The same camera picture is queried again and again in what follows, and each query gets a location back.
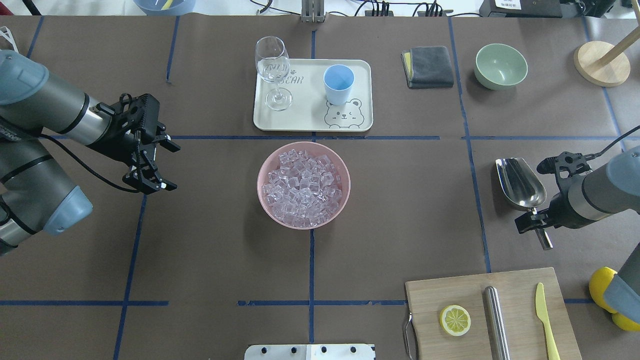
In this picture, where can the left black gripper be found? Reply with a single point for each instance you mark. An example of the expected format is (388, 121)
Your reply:
(118, 148)

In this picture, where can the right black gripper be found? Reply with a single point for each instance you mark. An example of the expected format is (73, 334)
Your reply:
(563, 211)

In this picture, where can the steel ice scoop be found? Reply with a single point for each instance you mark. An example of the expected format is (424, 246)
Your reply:
(523, 189)

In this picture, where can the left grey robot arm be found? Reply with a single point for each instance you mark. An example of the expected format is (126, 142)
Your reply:
(39, 195)

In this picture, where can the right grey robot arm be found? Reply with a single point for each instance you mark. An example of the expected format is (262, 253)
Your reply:
(586, 197)

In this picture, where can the clear ice cubes pile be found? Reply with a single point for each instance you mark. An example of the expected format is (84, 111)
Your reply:
(303, 189)

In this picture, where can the light blue plastic cup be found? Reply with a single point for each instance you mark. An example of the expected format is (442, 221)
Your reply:
(338, 80)

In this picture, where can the yellow plastic knife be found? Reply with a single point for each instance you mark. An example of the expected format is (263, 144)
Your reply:
(543, 316)

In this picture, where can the whole yellow lemon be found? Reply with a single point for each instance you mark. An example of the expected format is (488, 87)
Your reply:
(598, 283)

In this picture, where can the steel cylinder muddler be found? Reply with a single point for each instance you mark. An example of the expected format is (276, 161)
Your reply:
(495, 324)

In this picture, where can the lemon half slice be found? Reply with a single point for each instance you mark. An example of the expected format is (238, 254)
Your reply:
(455, 320)

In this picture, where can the wooden cutting board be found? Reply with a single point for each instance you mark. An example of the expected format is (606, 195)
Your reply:
(516, 290)

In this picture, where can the pink bowl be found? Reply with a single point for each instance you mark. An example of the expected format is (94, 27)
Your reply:
(303, 185)

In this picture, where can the clear wine glass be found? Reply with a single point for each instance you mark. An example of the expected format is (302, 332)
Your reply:
(273, 66)

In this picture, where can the blue bowl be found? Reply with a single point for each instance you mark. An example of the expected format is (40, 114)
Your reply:
(166, 7)

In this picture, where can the green ceramic bowl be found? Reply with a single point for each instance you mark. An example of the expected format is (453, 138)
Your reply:
(499, 67)

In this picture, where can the cream bear tray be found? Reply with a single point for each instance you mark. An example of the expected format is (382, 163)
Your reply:
(310, 110)

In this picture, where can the wooden mug tree stand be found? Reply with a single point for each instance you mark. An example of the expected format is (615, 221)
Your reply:
(603, 63)

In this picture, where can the grey folded cloth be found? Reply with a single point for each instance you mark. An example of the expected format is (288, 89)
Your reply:
(428, 67)

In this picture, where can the black power strip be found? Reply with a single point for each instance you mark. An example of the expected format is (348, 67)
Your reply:
(405, 13)

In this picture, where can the white wire rack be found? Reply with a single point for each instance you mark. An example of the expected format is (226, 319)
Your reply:
(7, 41)

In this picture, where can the aluminium camera post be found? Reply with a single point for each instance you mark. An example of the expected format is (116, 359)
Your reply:
(313, 11)

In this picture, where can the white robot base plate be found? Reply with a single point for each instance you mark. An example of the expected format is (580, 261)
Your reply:
(340, 351)

